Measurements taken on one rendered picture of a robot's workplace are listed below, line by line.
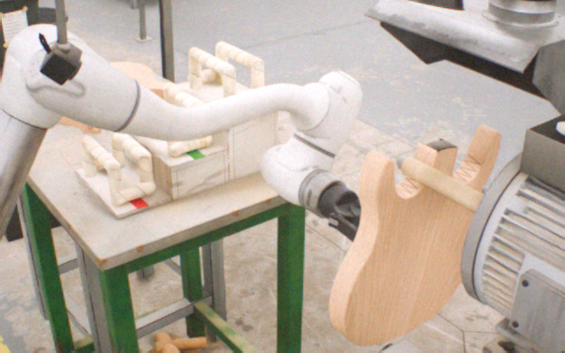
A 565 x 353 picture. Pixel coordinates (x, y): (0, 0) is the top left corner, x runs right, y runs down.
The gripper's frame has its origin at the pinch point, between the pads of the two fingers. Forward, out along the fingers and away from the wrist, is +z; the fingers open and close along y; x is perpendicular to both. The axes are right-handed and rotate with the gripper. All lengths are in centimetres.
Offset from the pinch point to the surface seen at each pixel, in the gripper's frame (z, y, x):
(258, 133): -58, -8, 0
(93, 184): -75, 28, -16
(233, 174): -58, -2, -11
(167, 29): -180, -51, -5
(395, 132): -191, -215, -73
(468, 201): 17.9, 9.9, 19.1
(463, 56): 0.6, -4.1, 36.5
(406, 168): 4.3, 9.9, 19.0
